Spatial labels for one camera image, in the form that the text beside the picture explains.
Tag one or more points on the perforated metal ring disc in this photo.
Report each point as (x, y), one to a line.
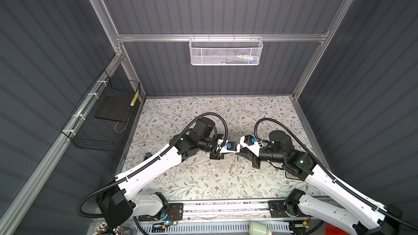
(232, 164)

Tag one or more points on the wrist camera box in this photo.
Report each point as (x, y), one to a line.
(250, 145)
(228, 147)

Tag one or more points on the yellow marker pen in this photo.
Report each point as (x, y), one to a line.
(134, 99)

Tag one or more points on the blue object at table edge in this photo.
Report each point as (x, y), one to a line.
(147, 156)

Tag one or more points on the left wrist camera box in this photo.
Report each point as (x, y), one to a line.
(228, 147)

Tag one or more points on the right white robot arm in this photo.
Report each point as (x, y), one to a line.
(355, 213)

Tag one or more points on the black wire wall basket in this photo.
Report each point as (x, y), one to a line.
(87, 132)

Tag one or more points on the white slotted cable duct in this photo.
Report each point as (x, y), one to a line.
(217, 228)

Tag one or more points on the white wire mesh basket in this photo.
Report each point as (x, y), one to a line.
(227, 51)

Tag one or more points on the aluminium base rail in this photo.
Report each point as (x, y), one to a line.
(229, 210)

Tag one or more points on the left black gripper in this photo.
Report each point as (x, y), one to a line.
(216, 156)

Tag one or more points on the black foam pad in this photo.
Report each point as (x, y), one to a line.
(114, 108)

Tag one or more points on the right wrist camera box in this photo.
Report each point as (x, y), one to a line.
(250, 145)

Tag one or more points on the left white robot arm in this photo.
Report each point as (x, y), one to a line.
(122, 202)

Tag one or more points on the pale green plastic object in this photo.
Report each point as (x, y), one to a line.
(256, 228)

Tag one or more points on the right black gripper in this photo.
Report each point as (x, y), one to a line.
(252, 157)

